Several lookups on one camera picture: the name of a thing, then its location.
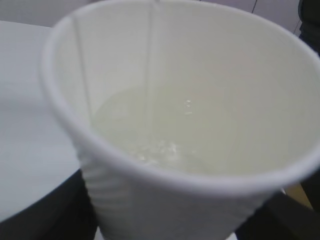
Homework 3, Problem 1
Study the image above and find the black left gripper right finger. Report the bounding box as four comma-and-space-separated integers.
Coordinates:
235, 193, 320, 240

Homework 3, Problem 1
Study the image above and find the white paper coffee cup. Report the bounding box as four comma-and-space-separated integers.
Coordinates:
40, 0, 320, 240

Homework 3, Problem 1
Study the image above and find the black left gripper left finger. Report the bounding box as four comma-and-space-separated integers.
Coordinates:
0, 170, 98, 240

